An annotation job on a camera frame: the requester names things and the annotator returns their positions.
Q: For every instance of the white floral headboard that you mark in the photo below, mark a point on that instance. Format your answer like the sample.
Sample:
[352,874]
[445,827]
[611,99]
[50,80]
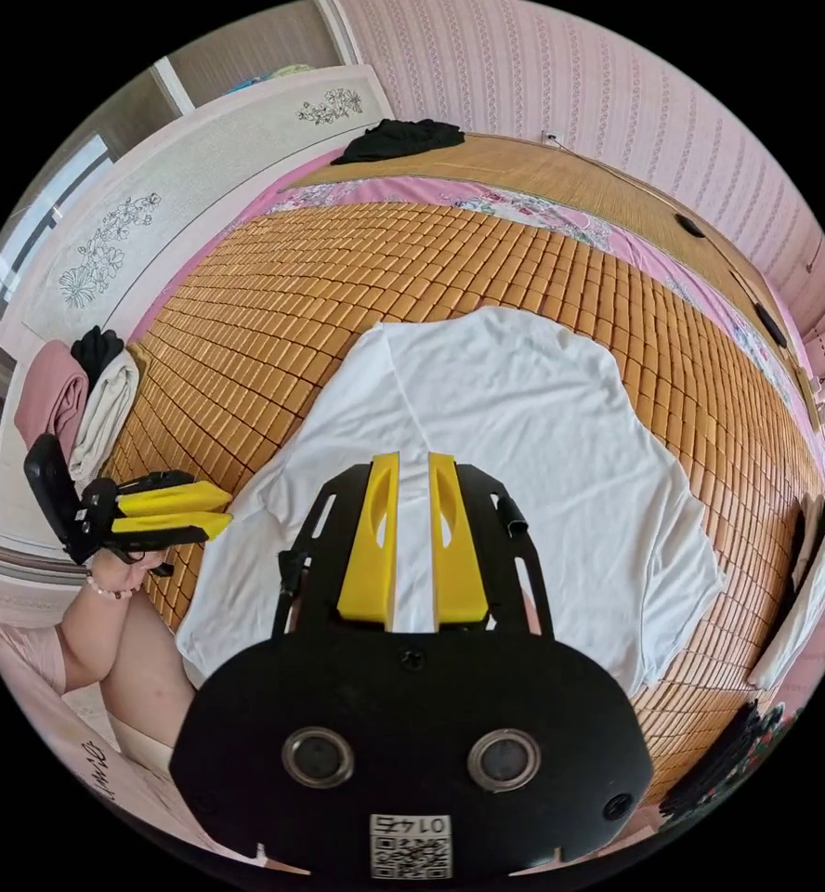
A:
[196,181]

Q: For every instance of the window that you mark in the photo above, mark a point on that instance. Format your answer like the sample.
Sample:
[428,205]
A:
[43,223]

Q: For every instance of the bed with woven mat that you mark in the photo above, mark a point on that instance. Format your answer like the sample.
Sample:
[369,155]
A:
[280,313]

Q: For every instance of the white short sleeve shirt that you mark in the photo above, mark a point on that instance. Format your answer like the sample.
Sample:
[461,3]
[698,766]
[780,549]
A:
[517,418]

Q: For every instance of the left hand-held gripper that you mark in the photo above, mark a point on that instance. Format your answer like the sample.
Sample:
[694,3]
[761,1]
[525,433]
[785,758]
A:
[99,505]

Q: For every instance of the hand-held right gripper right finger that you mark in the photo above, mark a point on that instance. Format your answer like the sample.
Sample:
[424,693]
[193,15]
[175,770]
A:
[458,557]

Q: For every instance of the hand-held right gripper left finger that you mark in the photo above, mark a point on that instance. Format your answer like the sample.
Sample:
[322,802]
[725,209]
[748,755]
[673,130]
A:
[367,550]

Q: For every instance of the black garment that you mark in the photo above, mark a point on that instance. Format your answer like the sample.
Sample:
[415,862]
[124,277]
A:
[398,139]

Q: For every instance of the person's left forearm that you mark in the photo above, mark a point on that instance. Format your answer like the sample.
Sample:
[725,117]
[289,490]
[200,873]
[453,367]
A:
[92,634]

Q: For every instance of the person's body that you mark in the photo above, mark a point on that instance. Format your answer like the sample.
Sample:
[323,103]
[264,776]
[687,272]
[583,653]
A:
[151,669]

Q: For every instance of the dark floral cloth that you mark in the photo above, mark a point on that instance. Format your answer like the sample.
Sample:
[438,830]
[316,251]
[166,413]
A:
[719,766]

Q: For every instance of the wardrobe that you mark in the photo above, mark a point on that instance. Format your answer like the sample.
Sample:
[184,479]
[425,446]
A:
[259,49]

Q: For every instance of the person's left hand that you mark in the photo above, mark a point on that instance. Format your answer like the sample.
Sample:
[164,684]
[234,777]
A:
[116,573]

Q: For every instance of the pile of white clothes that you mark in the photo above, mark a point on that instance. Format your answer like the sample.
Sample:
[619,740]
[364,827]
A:
[806,599]

